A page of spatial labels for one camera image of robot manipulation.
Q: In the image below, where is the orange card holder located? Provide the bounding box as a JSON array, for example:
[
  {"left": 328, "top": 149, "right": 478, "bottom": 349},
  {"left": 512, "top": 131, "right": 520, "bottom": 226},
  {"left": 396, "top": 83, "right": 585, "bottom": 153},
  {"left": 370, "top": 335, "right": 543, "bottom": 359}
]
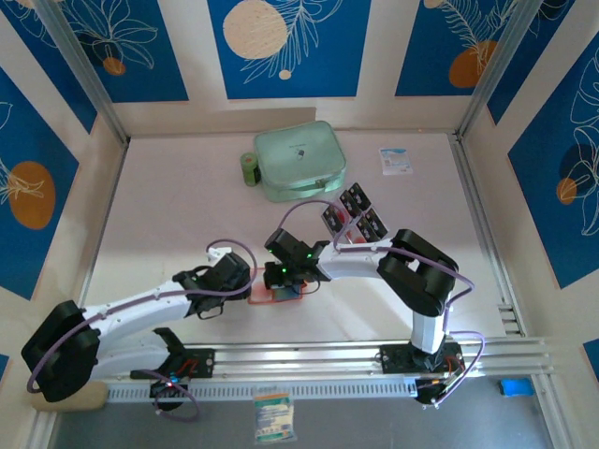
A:
[{"left": 246, "top": 266, "right": 310, "bottom": 306}]

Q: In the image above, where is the clear plastic card tray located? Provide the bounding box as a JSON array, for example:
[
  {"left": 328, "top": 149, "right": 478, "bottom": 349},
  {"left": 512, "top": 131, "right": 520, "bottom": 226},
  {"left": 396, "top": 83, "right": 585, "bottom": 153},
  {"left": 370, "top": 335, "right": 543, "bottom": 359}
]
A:
[{"left": 321, "top": 181, "right": 392, "bottom": 245}]

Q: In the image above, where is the green cylinder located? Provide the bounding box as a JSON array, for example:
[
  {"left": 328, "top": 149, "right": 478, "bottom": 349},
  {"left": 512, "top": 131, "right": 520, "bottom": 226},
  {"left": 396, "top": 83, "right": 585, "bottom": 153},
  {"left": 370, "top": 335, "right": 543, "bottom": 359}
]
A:
[{"left": 239, "top": 150, "right": 261, "bottom": 186}]

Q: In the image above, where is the green white plastic packet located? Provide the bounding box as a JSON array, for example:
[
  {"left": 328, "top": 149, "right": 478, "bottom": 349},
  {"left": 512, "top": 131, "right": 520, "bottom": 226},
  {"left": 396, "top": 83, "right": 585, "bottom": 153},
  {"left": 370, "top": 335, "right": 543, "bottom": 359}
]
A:
[{"left": 252, "top": 392, "right": 296, "bottom": 443}]

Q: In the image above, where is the mint green zip pouch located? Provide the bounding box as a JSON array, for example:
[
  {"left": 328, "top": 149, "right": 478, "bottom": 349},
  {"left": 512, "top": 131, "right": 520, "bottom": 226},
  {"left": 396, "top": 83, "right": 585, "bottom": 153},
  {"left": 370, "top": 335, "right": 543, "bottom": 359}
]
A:
[{"left": 253, "top": 120, "right": 347, "bottom": 203}]

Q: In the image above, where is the beige foam pad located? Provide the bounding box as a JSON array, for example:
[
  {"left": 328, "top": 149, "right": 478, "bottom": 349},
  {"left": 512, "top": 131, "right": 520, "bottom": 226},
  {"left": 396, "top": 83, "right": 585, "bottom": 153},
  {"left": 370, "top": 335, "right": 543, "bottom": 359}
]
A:
[{"left": 35, "top": 381, "right": 110, "bottom": 413}]

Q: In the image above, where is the white blue sachet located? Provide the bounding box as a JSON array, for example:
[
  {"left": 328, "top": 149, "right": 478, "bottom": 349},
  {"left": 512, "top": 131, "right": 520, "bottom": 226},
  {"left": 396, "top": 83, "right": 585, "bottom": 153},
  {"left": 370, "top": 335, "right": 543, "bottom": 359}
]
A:
[{"left": 378, "top": 147, "right": 415, "bottom": 176}]

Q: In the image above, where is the blue sponge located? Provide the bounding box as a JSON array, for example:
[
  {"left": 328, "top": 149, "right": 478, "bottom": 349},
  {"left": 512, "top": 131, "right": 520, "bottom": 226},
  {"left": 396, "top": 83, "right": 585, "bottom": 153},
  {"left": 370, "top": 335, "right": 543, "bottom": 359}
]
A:
[{"left": 499, "top": 377, "right": 534, "bottom": 398}]

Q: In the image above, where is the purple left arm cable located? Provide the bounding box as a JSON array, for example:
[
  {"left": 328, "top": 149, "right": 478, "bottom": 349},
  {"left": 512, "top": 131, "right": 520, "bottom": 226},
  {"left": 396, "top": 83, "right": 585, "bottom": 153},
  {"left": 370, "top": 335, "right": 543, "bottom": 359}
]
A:
[{"left": 27, "top": 240, "right": 256, "bottom": 394}]

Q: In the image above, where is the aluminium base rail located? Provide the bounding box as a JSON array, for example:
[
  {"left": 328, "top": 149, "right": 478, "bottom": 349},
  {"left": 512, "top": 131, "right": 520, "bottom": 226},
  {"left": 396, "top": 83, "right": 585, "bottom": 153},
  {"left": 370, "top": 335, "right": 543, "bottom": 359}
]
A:
[{"left": 95, "top": 339, "right": 556, "bottom": 381}]

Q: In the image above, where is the black electronics bracket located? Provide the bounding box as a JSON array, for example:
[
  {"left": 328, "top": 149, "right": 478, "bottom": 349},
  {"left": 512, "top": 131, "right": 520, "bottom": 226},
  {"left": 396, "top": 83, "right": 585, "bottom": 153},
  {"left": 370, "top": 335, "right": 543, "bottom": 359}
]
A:
[
  {"left": 415, "top": 377, "right": 462, "bottom": 411},
  {"left": 149, "top": 378, "right": 188, "bottom": 413}
]

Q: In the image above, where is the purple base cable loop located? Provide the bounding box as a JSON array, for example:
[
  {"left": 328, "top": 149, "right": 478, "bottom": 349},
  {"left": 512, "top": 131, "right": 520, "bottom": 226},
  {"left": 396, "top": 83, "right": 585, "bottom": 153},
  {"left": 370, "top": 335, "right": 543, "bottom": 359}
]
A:
[
  {"left": 153, "top": 371, "right": 203, "bottom": 423},
  {"left": 432, "top": 330, "right": 486, "bottom": 408}
]

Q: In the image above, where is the white slotted cable duct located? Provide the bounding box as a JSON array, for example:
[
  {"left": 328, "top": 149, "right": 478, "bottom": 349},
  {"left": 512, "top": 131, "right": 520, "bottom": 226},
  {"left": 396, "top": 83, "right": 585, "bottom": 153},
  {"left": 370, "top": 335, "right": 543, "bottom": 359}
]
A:
[{"left": 107, "top": 377, "right": 417, "bottom": 402}]

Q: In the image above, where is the aluminium side rail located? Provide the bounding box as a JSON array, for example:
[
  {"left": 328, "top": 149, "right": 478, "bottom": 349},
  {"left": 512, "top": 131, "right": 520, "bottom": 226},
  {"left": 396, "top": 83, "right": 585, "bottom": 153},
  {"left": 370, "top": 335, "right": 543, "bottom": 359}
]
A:
[
  {"left": 449, "top": 133, "right": 528, "bottom": 338},
  {"left": 67, "top": 138, "right": 132, "bottom": 347}
]

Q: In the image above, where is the aluminium frame post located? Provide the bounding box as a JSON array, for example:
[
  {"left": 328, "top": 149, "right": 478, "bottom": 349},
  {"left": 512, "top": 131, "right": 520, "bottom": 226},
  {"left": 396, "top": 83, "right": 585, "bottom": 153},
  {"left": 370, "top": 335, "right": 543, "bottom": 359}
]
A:
[
  {"left": 33, "top": 0, "right": 131, "bottom": 146},
  {"left": 454, "top": 0, "right": 551, "bottom": 141}
]

